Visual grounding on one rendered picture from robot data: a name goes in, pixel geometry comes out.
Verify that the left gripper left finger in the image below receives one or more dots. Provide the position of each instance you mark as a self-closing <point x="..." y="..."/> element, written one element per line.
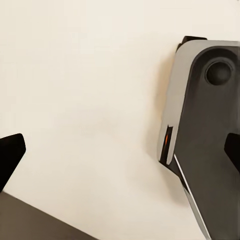
<point x="12" y="150"/>

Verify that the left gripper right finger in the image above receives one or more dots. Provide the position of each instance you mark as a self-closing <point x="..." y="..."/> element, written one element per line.
<point x="232" y="149"/>

